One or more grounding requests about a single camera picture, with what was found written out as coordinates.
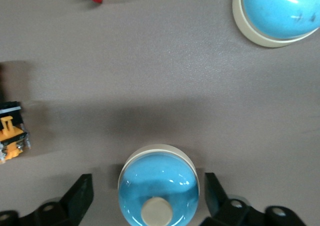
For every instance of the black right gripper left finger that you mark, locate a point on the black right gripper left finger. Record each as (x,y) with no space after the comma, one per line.
(75,203)

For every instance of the orange black push button switch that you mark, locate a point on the orange black push button switch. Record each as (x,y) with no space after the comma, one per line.
(11,136)

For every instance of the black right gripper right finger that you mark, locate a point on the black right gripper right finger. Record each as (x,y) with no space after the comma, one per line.
(225,211)

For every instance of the blue call bell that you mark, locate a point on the blue call bell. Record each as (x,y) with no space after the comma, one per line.
(160,181)
(280,11)

